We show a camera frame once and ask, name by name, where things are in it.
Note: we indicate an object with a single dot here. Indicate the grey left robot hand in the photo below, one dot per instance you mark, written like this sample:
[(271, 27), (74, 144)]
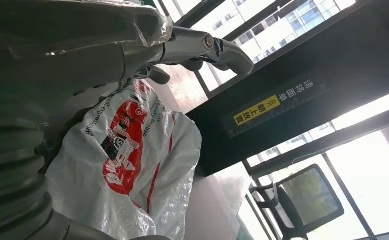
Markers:
[(48, 66)]

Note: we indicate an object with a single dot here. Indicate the grey courier bag red print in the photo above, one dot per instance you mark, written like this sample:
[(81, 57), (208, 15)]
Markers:
[(92, 185)]

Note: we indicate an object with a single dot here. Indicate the black inbound scanner machine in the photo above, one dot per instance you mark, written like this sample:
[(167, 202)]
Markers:
[(313, 56)]

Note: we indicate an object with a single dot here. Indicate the yellow warning sticker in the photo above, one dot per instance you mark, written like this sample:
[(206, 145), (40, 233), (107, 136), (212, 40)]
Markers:
[(257, 111)]

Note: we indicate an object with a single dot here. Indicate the black office chair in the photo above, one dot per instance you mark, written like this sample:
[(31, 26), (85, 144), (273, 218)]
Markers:
[(310, 195)]

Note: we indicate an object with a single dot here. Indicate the dark window frame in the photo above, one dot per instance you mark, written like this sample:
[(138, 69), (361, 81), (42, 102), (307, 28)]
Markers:
[(363, 129)]

